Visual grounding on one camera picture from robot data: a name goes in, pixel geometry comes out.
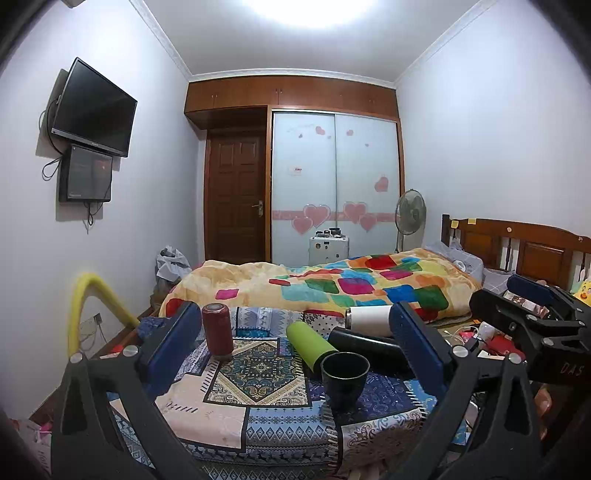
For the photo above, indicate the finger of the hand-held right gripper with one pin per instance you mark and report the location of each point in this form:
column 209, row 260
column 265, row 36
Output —
column 535, row 290
column 503, row 314

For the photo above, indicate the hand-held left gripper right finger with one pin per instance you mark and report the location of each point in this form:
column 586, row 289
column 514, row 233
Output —
column 415, row 346

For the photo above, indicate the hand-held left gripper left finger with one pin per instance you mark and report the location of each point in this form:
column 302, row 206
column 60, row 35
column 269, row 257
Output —
column 173, row 344

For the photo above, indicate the black bottle cup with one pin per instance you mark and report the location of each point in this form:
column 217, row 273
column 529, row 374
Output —
column 369, row 353

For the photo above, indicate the dark red bottle cup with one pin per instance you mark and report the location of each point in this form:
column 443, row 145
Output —
column 218, row 330

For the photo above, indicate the white bottle cup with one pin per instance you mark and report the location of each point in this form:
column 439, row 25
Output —
column 369, row 321

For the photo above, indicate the dark open cup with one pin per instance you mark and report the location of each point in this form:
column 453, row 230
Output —
column 345, row 383

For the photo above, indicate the green bottle cup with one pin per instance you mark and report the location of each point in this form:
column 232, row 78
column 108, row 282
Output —
column 308, row 345

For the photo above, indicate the person's right hand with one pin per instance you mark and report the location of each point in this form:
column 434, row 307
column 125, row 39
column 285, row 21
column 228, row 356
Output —
column 545, row 401

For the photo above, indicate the red packet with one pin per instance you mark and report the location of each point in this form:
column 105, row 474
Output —
column 501, row 344

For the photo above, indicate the wooden bed headboard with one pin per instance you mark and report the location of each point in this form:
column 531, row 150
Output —
column 531, row 249

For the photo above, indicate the yellow plush toy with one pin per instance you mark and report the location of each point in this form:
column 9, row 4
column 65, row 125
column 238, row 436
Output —
column 582, row 288

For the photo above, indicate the grey pillow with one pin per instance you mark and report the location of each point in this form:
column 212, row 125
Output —
column 461, row 261

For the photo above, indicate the heap of grey clothes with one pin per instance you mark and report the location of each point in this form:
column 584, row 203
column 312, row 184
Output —
column 171, row 265

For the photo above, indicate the patterned patchwork cloth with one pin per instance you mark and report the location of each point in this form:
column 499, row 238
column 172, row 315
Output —
column 258, row 392

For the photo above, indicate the yellow foam tube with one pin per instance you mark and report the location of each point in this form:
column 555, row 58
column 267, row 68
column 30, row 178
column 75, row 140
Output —
column 81, row 300

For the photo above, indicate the colourful patch blanket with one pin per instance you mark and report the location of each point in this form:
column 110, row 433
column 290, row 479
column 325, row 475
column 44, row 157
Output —
column 323, row 281

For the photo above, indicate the small white cabinet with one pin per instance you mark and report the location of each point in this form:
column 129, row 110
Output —
column 328, row 249

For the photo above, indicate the standing fan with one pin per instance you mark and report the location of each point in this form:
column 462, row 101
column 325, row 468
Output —
column 411, row 212

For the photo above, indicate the brown wooden door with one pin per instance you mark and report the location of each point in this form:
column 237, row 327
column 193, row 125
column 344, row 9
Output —
column 235, row 198

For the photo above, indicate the wooden wardrobe with sliding doors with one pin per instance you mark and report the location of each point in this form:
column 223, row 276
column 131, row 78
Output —
column 332, row 175

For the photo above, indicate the ceiling light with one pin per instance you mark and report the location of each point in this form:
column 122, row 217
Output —
column 309, row 11

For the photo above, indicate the wall power socket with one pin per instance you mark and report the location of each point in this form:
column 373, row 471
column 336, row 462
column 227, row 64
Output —
column 91, row 323

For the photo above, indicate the small wall monitor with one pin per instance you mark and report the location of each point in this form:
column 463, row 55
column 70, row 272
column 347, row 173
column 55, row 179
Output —
column 87, row 174

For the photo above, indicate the wall television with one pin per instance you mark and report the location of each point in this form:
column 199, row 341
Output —
column 94, row 108

